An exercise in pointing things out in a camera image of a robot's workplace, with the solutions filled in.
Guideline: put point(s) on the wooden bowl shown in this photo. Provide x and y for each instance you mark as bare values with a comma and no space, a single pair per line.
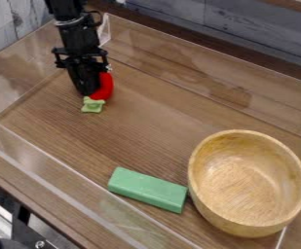
244,179

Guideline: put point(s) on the green rectangular block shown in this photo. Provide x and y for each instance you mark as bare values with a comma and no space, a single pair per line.
148,189

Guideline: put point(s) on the clear acrylic corner bracket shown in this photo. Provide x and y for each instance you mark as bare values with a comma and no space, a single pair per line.
105,30

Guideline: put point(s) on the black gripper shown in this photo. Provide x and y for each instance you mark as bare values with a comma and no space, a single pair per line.
65,60

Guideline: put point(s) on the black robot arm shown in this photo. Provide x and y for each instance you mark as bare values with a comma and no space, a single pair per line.
78,28

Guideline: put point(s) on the black device with knob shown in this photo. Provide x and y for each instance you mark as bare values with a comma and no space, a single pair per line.
25,239

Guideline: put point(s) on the clear acrylic tray walls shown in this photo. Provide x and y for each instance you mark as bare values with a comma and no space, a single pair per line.
178,93

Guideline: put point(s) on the red plush strawberry toy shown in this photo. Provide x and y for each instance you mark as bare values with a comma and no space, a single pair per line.
96,100

